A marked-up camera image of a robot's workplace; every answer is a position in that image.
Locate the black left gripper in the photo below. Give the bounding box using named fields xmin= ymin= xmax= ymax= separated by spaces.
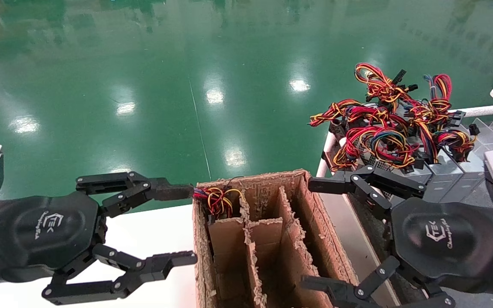
xmin=0 ymin=191 xmax=198 ymax=305

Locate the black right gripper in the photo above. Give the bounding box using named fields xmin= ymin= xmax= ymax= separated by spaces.
xmin=300 ymin=165 xmax=493 ymax=308

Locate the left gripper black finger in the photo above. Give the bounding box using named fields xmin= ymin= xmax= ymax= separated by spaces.
xmin=75 ymin=171 xmax=195 ymax=217

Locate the grey power supply with wires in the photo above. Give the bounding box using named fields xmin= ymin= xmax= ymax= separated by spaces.
xmin=193 ymin=187 xmax=244 ymax=224

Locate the worn cardboard box with dividers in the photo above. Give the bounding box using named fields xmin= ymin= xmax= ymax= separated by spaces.
xmin=192 ymin=169 xmax=360 ymax=308

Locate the grey power supply with grille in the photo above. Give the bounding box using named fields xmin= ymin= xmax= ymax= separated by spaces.
xmin=358 ymin=143 xmax=434 ymax=201

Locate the grey power supply unit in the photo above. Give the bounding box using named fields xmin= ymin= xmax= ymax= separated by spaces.
xmin=455 ymin=151 xmax=493 ymax=201
xmin=425 ymin=150 xmax=464 ymax=204

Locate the white pipe with black cap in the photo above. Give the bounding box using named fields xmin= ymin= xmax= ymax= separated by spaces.
xmin=450 ymin=103 xmax=493 ymax=118

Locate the short white rail pipe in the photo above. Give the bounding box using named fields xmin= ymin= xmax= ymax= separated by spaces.
xmin=315 ymin=130 xmax=337 ymax=178

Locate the multicolour wire harness with blue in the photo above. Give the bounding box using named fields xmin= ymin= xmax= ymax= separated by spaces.
xmin=332 ymin=125 xmax=421 ymax=172

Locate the red yellow wire harness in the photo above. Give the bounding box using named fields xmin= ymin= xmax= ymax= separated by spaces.
xmin=309 ymin=99 xmax=401 ymax=129
xmin=355 ymin=63 xmax=419 ymax=107
xmin=433 ymin=124 xmax=481 ymax=163

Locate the red blue looped wire harness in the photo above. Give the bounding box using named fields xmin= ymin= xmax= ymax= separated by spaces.
xmin=403 ymin=74 xmax=465 ymax=129

